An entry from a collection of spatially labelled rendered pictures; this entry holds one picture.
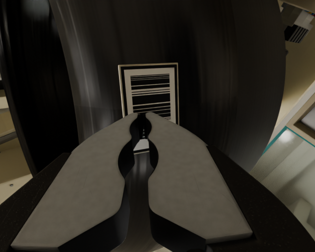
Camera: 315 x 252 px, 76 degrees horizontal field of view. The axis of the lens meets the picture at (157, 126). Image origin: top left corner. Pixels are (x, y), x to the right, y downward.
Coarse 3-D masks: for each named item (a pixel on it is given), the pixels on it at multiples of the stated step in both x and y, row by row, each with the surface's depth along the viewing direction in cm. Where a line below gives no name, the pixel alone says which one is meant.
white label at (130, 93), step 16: (128, 64) 12; (144, 64) 13; (160, 64) 13; (176, 64) 13; (128, 80) 13; (144, 80) 13; (160, 80) 13; (176, 80) 14; (128, 96) 13; (144, 96) 13; (160, 96) 14; (176, 96) 14; (128, 112) 13; (144, 112) 14; (160, 112) 14; (176, 112) 14; (144, 144) 14
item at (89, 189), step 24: (120, 120) 11; (96, 144) 9; (120, 144) 9; (72, 168) 8; (96, 168) 8; (120, 168) 8; (48, 192) 7; (72, 192) 7; (96, 192) 7; (120, 192) 6; (48, 216) 6; (72, 216) 6; (96, 216) 6; (120, 216) 6; (24, 240) 5; (48, 240) 5; (72, 240) 5; (96, 240) 6; (120, 240) 7
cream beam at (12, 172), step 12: (0, 156) 70; (12, 156) 72; (0, 168) 67; (12, 168) 68; (24, 168) 70; (0, 180) 64; (12, 180) 66; (24, 180) 69; (0, 192) 66; (12, 192) 69
